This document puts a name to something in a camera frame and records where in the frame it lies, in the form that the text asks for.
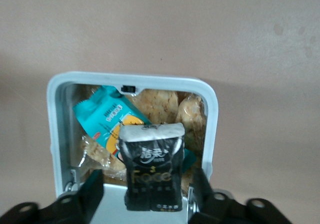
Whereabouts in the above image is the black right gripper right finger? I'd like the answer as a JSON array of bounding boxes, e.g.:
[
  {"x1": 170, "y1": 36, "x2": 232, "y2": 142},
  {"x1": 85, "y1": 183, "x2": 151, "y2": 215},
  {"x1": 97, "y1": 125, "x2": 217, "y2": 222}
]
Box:
[{"x1": 189, "y1": 168, "x2": 294, "y2": 224}]

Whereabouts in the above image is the black tissue packet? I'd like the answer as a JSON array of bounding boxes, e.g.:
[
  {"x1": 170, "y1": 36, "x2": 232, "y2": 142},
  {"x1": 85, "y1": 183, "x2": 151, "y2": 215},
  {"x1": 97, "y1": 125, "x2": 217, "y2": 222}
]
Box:
[{"x1": 117, "y1": 123, "x2": 186, "y2": 212}]

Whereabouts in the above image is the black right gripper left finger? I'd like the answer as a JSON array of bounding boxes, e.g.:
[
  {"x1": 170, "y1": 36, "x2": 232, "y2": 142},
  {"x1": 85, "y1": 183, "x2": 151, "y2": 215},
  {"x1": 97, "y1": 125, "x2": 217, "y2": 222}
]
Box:
[{"x1": 0, "y1": 169, "x2": 105, "y2": 224}]

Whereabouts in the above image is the teal snack wrapper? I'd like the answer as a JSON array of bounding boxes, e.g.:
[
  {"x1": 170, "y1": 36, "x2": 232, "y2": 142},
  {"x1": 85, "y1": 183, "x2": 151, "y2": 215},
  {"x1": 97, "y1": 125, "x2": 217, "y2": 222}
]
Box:
[{"x1": 72, "y1": 85, "x2": 197, "y2": 173}]

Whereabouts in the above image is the white plastic desktop trash bin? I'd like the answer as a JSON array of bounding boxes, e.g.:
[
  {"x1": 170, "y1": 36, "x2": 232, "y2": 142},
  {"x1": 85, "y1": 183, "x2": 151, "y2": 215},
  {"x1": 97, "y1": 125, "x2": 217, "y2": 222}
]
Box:
[{"x1": 46, "y1": 71, "x2": 220, "y2": 224}]

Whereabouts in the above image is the clear wrapped rice cracker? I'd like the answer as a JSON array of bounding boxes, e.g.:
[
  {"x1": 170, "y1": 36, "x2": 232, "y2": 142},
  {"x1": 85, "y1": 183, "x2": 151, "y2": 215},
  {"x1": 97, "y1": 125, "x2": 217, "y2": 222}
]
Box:
[
  {"x1": 133, "y1": 89, "x2": 180, "y2": 125},
  {"x1": 80, "y1": 134, "x2": 128, "y2": 181},
  {"x1": 176, "y1": 95, "x2": 207, "y2": 157}
]

